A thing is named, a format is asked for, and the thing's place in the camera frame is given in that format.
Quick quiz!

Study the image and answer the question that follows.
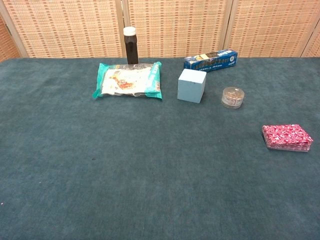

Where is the dark bottle with white cap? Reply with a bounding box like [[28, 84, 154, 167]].
[[122, 26, 139, 65]]

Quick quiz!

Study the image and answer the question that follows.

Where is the teal felt table cover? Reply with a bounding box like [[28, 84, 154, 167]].
[[0, 57, 320, 240]]

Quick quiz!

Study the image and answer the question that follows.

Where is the light blue cube block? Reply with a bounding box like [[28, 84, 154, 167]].
[[177, 68, 208, 104]]

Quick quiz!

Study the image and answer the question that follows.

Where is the clear round plastic jar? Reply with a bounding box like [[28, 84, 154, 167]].
[[220, 86, 246, 110]]

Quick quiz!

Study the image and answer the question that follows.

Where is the blue cling wrap box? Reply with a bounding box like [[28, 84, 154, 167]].
[[183, 48, 239, 73]]

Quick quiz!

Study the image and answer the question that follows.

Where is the teal instant noodle packet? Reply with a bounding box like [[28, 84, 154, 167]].
[[92, 61, 163, 101]]

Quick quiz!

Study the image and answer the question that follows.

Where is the woven bamboo screen panel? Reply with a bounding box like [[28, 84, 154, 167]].
[[122, 0, 233, 58], [0, 0, 126, 59], [0, 14, 21, 63], [301, 32, 320, 58], [224, 0, 320, 58]]

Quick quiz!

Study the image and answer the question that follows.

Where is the pink patterned packet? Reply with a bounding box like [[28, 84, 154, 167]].
[[261, 123, 314, 153]]

